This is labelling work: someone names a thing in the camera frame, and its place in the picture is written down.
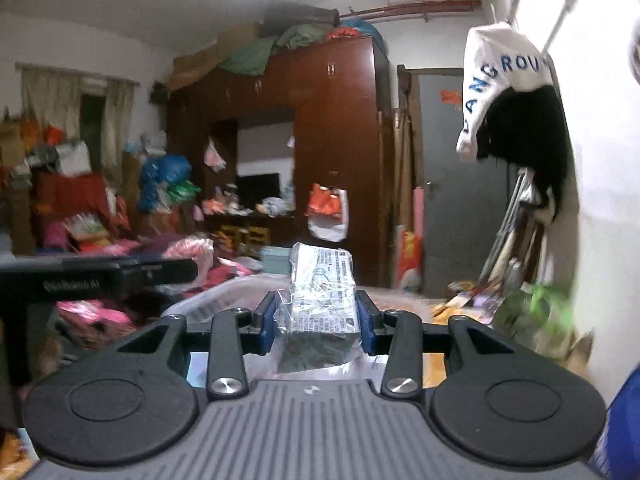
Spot red ceiling pipe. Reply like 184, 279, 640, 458
339, 0, 484, 24

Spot white lettered jacket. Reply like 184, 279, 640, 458
456, 24, 554, 163

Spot green plastic bag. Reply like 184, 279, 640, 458
494, 282, 572, 357

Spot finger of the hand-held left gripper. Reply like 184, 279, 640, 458
119, 258, 199, 290

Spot black hanging garment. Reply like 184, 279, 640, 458
477, 85, 572, 224

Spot metal crutches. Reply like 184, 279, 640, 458
479, 170, 537, 287

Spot black television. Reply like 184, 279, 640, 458
236, 172, 281, 211

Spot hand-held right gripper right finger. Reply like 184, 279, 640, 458
355, 291, 511, 398

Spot red and white plastic bag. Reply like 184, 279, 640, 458
306, 182, 349, 242

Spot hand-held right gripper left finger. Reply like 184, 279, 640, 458
117, 291, 278, 401

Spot teal box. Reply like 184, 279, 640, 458
261, 246, 294, 276

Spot flattened cardboard box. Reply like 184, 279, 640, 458
167, 22, 262, 92

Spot plastic grey box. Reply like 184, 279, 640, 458
272, 242, 365, 377

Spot green cloth bundle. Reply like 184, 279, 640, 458
220, 22, 332, 77

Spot red printed carton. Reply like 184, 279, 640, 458
397, 227, 424, 291

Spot small pink hanging bag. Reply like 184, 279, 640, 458
203, 137, 226, 174

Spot grey door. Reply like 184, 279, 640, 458
417, 75, 522, 292

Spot patterned curtain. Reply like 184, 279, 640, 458
20, 66, 137, 177

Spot blue plastic bag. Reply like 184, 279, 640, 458
139, 155, 194, 214

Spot brown wooden wardrobe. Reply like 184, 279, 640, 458
165, 37, 394, 288

